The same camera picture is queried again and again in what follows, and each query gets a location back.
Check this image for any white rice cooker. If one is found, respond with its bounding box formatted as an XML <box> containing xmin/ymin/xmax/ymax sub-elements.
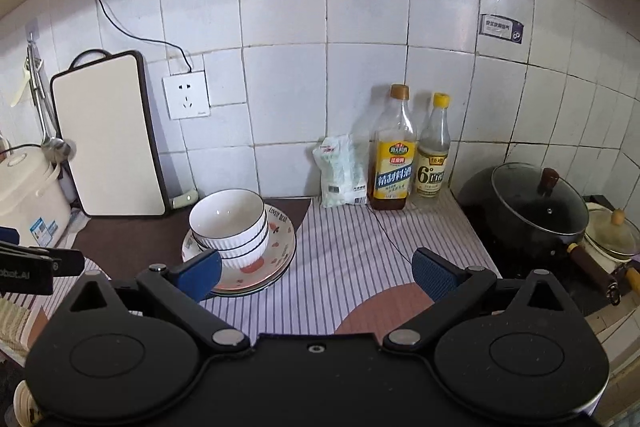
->
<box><xmin>0</xmin><ymin>148</ymin><xmax>70</xmax><ymax>247</ymax></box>

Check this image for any cooking wine bottle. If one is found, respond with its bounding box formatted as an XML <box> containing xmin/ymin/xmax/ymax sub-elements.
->
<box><xmin>368</xmin><ymin>83</ymin><xmax>416</xmax><ymax>211</ymax></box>

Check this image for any white vinegar bottle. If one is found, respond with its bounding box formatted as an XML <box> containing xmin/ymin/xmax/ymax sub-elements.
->
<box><xmin>412</xmin><ymin>92</ymin><xmax>450</xmax><ymax>205</ymax></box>

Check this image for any striped pink table mat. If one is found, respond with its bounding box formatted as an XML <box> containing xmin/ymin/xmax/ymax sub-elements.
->
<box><xmin>0</xmin><ymin>196</ymin><xmax>504</xmax><ymax>363</ymax></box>

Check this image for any white wall socket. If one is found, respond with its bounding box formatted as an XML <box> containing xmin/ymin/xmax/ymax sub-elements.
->
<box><xmin>163</xmin><ymin>72</ymin><xmax>210</xmax><ymax>120</ymax></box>

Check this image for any pink rabbit carrot plate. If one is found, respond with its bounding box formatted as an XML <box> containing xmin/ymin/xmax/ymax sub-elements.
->
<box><xmin>182</xmin><ymin>190</ymin><xmax>296</xmax><ymax>296</ymax></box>

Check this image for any white bowl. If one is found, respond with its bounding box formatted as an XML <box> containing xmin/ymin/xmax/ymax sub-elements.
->
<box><xmin>218</xmin><ymin>225</ymin><xmax>269</xmax><ymax>269</ymax></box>
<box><xmin>189</xmin><ymin>188</ymin><xmax>266</xmax><ymax>239</ymax></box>
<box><xmin>192</xmin><ymin>211</ymin><xmax>268</xmax><ymax>258</ymax></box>

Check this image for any thin black wire on mat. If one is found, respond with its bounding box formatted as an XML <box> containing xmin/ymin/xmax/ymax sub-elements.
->
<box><xmin>372</xmin><ymin>208</ymin><xmax>419</xmax><ymax>264</ymax></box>

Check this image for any black wok with lid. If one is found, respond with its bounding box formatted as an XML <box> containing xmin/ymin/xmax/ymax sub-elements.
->
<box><xmin>457</xmin><ymin>162</ymin><xmax>622</xmax><ymax>306</ymax></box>

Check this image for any small cream pot with lid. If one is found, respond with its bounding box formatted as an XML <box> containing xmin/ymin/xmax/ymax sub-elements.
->
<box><xmin>582</xmin><ymin>202</ymin><xmax>639</xmax><ymax>294</ymax></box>

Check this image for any large white plate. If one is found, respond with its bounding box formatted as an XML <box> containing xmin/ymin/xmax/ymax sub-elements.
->
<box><xmin>208</xmin><ymin>251</ymin><xmax>295</xmax><ymax>297</ymax></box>

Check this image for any white knife handle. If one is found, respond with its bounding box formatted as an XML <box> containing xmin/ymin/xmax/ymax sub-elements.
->
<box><xmin>170</xmin><ymin>190</ymin><xmax>200</xmax><ymax>210</ymax></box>

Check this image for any white salt bag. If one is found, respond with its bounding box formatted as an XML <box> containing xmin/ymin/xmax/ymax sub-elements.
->
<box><xmin>312</xmin><ymin>134</ymin><xmax>369</xmax><ymax>208</ymax></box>

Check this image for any white cutting board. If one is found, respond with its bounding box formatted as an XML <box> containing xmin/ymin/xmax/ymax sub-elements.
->
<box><xmin>51</xmin><ymin>50</ymin><xmax>169</xmax><ymax>218</ymax></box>

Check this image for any metal ladle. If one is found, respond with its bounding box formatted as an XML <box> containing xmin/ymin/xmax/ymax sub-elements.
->
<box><xmin>26</xmin><ymin>31</ymin><xmax>73</xmax><ymax>165</ymax></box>

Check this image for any wall sticker label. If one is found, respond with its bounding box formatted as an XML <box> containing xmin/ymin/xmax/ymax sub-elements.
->
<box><xmin>480</xmin><ymin>14</ymin><xmax>524</xmax><ymax>44</ymax></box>

